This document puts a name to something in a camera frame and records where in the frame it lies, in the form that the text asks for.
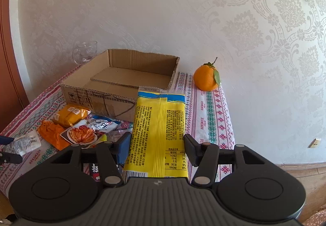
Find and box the clear glass cup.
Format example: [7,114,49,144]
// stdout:
[72,41,97,65]

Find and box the brown wooden door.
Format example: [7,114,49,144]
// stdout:
[0,0,29,131]

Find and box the small silver white packet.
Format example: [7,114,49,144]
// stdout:
[3,130,41,156]

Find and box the yellow orange bread packet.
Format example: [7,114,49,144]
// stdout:
[53,105,90,128]

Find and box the yellow snack packet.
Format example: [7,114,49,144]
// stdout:
[122,87,188,181]

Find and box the white wall socket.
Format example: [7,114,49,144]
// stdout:
[309,138,321,148]

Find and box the orange wrapper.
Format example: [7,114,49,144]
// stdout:
[37,120,70,150]

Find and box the white packet with food picture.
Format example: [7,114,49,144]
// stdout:
[60,115,121,147]

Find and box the orange with green leaf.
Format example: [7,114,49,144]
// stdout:
[193,57,220,91]

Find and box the black red beef jerky packet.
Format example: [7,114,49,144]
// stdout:
[82,163,123,182]

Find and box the brown cardboard box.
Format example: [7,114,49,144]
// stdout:
[61,49,180,122]

